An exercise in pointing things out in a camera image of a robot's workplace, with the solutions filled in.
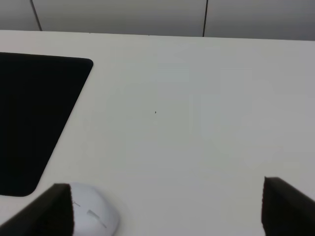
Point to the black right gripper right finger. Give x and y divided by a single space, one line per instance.
286 211

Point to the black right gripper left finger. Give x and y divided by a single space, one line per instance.
50 214

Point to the white computer mouse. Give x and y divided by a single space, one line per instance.
94 215

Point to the black mouse pad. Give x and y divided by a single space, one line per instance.
37 96

